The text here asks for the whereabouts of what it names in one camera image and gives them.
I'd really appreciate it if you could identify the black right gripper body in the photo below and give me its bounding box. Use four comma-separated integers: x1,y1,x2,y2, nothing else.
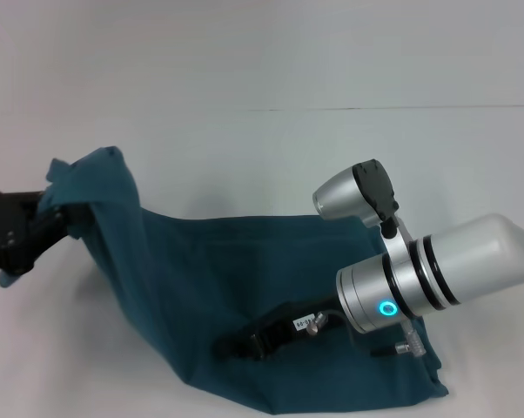
255,295,346,354

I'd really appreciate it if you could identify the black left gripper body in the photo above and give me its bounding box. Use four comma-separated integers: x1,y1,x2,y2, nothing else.
0,187,44,278

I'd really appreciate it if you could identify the teal blue shirt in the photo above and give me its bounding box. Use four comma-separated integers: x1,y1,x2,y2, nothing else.
0,146,449,415

